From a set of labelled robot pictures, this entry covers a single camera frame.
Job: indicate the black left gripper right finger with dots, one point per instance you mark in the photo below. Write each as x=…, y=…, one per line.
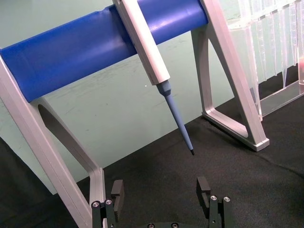
x=206, y=192

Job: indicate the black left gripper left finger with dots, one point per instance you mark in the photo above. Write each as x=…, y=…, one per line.
x=118, y=192

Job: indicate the black table cloth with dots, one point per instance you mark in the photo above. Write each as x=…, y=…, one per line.
x=180, y=180

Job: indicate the grey rack with blue bar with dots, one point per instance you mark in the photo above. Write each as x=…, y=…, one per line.
x=59, y=61

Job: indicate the grey and blue pipette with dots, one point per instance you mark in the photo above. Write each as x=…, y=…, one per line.
x=147, y=52

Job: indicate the clear plastic rack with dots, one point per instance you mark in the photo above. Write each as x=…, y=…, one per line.
x=275, y=47

